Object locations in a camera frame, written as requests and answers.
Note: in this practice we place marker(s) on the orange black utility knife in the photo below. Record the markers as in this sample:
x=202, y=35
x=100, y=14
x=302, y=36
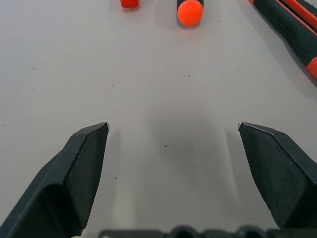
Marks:
x=129, y=3

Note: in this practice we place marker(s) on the orange black pliers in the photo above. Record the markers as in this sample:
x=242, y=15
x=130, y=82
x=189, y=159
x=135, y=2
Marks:
x=289, y=32

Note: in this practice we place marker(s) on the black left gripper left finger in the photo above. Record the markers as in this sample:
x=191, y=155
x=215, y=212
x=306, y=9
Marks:
x=62, y=188

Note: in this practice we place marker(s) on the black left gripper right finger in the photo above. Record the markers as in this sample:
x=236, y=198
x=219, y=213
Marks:
x=284, y=183

